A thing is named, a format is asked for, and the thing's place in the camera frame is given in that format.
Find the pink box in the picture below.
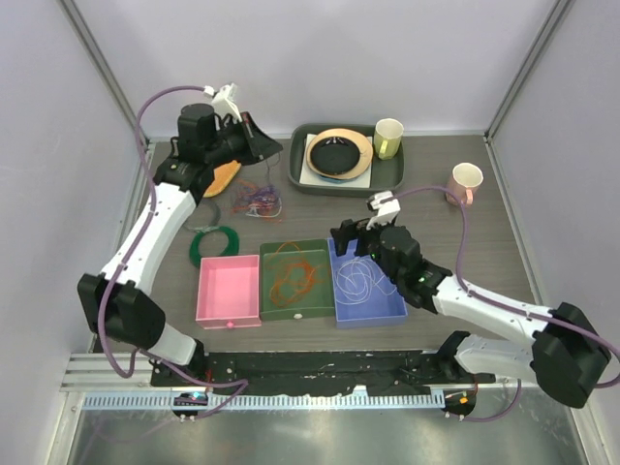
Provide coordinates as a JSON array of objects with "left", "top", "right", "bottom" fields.
[{"left": 196, "top": 255, "right": 262, "bottom": 329}]

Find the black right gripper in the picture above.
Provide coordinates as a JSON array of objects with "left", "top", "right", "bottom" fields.
[{"left": 331, "top": 214, "right": 401, "bottom": 285}]

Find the aluminium corner post right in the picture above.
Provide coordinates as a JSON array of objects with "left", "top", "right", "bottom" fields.
[{"left": 484, "top": 0, "right": 574, "bottom": 142}]

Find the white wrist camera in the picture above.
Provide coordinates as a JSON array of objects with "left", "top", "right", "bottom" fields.
[
  {"left": 366, "top": 191, "right": 400, "bottom": 231},
  {"left": 202, "top": 82, "right": 241, "bottom": 121}
]

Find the yellow mug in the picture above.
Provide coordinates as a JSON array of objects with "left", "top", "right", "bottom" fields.
[{"left": 373, "top": 118, "right": 404, "bottom": 160}]

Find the pink mug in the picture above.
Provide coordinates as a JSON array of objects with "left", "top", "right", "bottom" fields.
[{"left": 445, "top": 163, "right": 484, "bottom": 207}]

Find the white slotted cable duct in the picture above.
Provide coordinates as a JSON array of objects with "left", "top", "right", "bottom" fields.
[{"left": 82, "top": 387, "right": 445, "bottom": 412}]

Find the dark green tray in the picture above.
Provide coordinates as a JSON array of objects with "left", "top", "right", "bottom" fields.
[{"left": 288, "top": 123, "right": 405, "bottom": 198}]

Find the orange cable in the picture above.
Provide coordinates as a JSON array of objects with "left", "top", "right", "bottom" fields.
[{"left": 264, "top": 240, "right": 330, "bottom": 309}]

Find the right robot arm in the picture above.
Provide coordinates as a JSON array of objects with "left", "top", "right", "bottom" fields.
[{"left": 330, "top": 219, "right": 611, "bottom": 408}]

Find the blue box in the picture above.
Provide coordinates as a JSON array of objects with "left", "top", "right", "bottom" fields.
[{"left": 327, "top": 238, "right": 408, "bottom": 329}]

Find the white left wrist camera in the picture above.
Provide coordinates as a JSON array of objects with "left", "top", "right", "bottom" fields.
[{"left": 202, "top": 82, "right": 241, "bottom": 121}]

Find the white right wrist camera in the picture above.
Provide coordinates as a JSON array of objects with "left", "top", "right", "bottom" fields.
[{"left": 366, "top": 191, "right": 400, "bottom": 231}]

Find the black and tan plate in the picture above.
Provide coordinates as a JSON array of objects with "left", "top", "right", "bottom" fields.
[{"left": 304, "top": 128, "right": 374, "bottom": 181}]

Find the aluminium corner post left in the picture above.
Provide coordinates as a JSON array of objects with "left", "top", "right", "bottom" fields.
[{"left": 57, "top": 0, "right": 138, "bottom": 130}]

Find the wooden cutting board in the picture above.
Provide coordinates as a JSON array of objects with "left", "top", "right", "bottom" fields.
[{"left": 203, "top": 161, "right": 241, "bottom": 199}]

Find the green box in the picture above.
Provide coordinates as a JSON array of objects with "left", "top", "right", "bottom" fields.
[{"left": 260, "top": 239, "right": 335, "bottom": 322}]

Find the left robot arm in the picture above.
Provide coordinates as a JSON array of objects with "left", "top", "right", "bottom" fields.
[{"left": 77, "top": 104, "right": 282, "bottom": 387}]

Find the white square plate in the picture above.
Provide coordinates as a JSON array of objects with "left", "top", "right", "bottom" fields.
[{"left": 299, "top": 134, "right": 373, "bottom": 188}]

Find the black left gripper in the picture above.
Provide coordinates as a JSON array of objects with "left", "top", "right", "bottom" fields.
[{"left": 205, "top": 112, "right": 283, "bottom": 170}]

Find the green cable coil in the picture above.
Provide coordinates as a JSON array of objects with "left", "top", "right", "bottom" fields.
[{"left": 188, "top": 226, "right": 242, "bottom": 268}]

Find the aluminium corner post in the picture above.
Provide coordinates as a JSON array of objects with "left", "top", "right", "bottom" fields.
[
  {"left": 484, "top": 0, "right": 574, "bottom": 142},
  {"left": 57, "top": 0, "right": 138, "bottom": 130}
]

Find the white cable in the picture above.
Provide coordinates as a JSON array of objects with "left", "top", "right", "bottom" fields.
[{"left": 333, "top": 256, "right": 398, "bottom": 306}]

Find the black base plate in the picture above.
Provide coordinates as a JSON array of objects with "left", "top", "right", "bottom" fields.
[{"left": 150, "top": 349, "right": 496, "bottom": 396}]

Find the aluminium front rail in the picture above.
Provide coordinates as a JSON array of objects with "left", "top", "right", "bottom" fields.
[{"left": 60, "top": 352, "right": 591, "bottom": 393}]

